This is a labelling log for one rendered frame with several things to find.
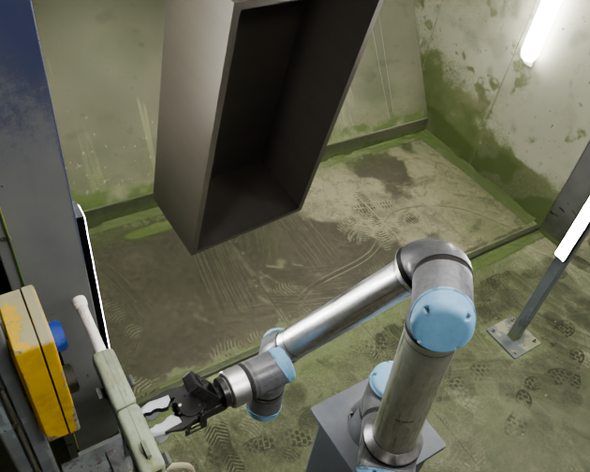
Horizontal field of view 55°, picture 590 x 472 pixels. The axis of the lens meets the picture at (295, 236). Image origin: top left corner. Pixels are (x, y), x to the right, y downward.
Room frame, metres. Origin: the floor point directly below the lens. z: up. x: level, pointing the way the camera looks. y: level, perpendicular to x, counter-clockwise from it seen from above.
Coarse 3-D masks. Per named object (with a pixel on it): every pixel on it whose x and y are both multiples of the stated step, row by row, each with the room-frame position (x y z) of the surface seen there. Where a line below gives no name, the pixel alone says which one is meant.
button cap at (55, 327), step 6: (48, 324) 0.49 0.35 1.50; (54, 324) 0.49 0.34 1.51; (60, 324) 0.50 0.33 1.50; (54, 330) 0.48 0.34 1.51; (60, 330) 0.49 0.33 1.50; (54, 336) 0.48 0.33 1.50; (60, 336) 0.48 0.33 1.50; (54, 342) 0.47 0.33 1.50; (60, 342) 0.47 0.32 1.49; (66, 342) 0.48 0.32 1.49; (60, 348) 0.47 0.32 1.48
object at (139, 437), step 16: (80, 304) 0.81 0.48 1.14; (96, 336) 0.73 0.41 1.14; (96, 352) 0.69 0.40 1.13; (112, 352) 0.69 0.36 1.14; (96, 368) 0.65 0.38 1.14; (112, 368) 0.65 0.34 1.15; (112, 384) 0.61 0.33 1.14; (128, 384) 0.62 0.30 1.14; (112, 400) 0.58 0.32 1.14; (128, 400) 0.58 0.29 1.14; (128, 416) 0.55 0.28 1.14; (128, 432) 0.52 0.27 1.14; (144, 432) 0.52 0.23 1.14; (128, 448) 0.50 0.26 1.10; (144, 448) 0.48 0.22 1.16; (144, 464) 0.46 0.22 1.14; (160, 464) 0.47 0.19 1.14
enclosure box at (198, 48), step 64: (192, 0) 1.64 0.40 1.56; (256, 0) 1.53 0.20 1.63; (320, 0) 2.12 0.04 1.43; (192, 64) 1.64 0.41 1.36; (256, 64) 2.10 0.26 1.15; (320, 64) 2.08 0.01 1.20; (192, 128) 1.64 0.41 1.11; (256, 128) 2.22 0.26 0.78; (320, 128) 2.04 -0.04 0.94; (192, 192) 1.64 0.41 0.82; (256, 192) 2.10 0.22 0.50
